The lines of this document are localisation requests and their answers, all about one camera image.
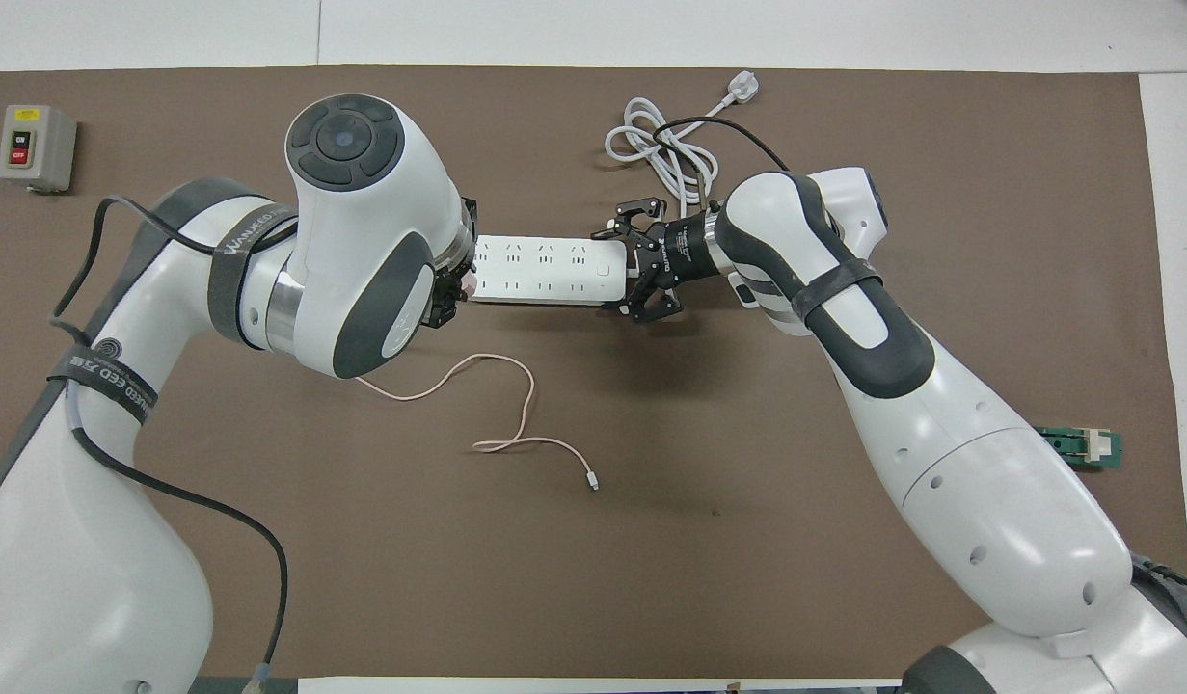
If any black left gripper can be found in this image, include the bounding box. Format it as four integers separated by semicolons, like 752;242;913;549
427;197;481;332

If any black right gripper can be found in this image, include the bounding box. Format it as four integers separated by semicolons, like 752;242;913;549
593;198;718;325

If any white power strip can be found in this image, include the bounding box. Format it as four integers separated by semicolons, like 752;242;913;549
468;234;638;307

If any pink charging cable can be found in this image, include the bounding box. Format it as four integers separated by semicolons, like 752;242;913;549
355;353;601;493

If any brown table mat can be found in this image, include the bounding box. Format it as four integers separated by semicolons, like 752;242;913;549
0;64;1187;681

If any green circuit board fixture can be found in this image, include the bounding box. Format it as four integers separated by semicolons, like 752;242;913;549
1035;426;1124;472

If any white power strip cord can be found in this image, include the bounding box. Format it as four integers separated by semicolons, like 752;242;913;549
605;94;739;221

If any black strap right arm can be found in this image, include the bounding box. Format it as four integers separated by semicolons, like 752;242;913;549
790;261;884;326

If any black printed strap left forearm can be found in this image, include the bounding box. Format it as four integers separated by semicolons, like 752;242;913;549
205;200;297;350

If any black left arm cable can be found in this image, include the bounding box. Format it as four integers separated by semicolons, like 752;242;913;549
49;196;300;694

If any black printed strap left elbow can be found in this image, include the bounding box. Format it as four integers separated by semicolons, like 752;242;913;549
47;335;160;419

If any grey on off switch box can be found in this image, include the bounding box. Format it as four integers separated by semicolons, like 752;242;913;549
0;104;78;195

